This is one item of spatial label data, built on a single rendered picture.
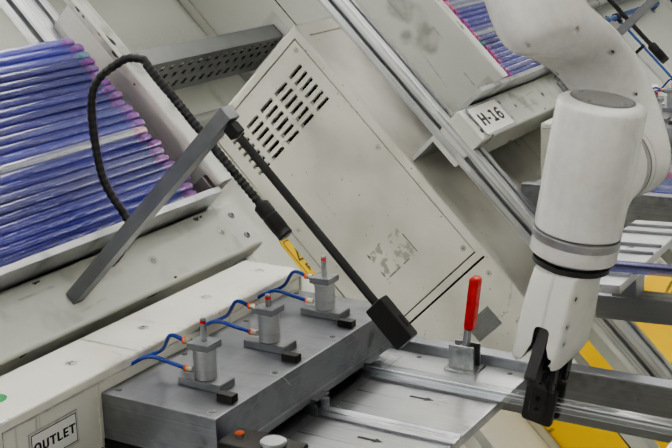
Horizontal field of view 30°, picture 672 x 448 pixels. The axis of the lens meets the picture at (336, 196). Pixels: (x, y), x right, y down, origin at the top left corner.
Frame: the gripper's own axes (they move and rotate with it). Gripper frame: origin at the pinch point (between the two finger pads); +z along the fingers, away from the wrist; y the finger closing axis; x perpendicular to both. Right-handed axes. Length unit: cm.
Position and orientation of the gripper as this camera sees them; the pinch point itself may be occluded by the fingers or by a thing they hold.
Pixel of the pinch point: (544, 399)
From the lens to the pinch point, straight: 129.9
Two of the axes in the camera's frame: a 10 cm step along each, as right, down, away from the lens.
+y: -5.1, 2.3, -8.3
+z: -1.2, 9.4, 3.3
